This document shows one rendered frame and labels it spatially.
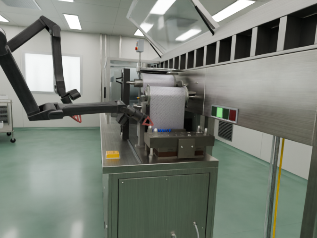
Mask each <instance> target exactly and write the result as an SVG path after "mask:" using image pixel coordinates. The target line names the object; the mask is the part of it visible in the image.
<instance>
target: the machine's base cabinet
mask: <svg viewBox="0 0 317 238"><path fill-rule="evenodd" d="M217 176H218V167H208V168H193V169H177V170H155V171H140V172H125V173H110V174H103V173H102V189H103V211H104V234H105V238H171V235H172V234H175V235H176V238H197V232H196V228H195V226H194V225H193V222H197V229H198V233H199V238H213V228H214V216H215V204H216V192H217Z"/></svg>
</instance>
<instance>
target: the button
mask: <svg viewBox="0 0 317 238"><path fill-rule="evenodd" d="M106 156H107V158H119V152H118V151H106Z"/></svg>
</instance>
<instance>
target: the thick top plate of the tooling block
mask: <svg viewBox="0 0 317 238"><path fill-rule="evenodd" d="M203 134H204V131H202V133H198V132H197V131H186V132H158V137H153V136H152V135H153V133H151V134H150V133H147V132H144V142H145V143H146V144H147V146H148V147H149V148H167V147H178V139H188V138H194V139H195V146H214V142H215V136H213V135H211V134H209V136H204V135H203Z"/></svg>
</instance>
